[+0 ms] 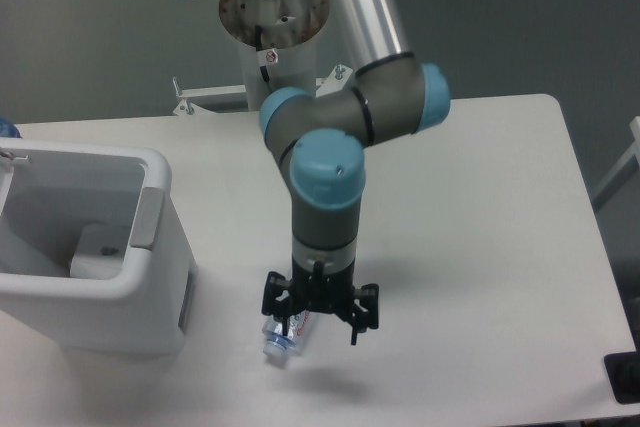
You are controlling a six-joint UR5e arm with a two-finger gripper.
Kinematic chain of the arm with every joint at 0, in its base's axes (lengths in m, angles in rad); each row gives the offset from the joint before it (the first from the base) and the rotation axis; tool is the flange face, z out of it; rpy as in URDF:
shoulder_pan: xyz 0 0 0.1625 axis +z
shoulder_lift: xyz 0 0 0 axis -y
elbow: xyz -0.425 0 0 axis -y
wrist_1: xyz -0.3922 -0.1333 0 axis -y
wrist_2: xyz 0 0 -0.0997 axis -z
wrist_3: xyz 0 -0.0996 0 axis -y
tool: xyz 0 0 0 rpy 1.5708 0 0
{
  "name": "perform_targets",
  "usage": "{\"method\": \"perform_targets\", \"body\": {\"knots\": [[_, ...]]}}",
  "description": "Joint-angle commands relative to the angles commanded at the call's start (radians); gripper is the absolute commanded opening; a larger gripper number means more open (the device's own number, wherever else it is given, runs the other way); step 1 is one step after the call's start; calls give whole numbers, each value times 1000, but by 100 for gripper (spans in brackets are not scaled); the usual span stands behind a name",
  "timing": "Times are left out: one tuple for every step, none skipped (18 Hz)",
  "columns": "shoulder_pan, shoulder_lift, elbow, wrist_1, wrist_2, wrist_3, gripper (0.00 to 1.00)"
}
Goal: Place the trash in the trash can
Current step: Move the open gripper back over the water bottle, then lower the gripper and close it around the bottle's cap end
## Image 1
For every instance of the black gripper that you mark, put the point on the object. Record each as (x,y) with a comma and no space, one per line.
(327,293)

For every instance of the crushed clear plastic bottle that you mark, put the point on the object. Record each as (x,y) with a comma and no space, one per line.
(280,346)

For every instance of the clear plastic wrapper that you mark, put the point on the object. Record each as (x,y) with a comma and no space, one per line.
(100,251)

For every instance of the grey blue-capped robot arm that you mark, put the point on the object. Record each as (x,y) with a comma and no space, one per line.
(318,143)

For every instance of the white trash can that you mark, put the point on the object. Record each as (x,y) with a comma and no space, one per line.
(49,192)

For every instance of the black clamp at table corner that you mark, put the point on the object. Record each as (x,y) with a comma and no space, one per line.
(623,373)

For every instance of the blue object at left edge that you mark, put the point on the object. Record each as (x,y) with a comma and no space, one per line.
(8,129)

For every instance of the white right base bracket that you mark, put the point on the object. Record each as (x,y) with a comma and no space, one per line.
(339,77)

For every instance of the white base bracket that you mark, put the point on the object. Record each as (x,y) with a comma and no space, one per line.
(339,77)
(221,99)

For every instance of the white left base bracket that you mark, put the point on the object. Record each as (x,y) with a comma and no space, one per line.
(221,99)

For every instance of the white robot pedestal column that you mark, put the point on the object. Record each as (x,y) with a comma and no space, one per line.
(277,43)

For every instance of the white frame at right edge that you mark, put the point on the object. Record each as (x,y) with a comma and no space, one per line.
(621,171)

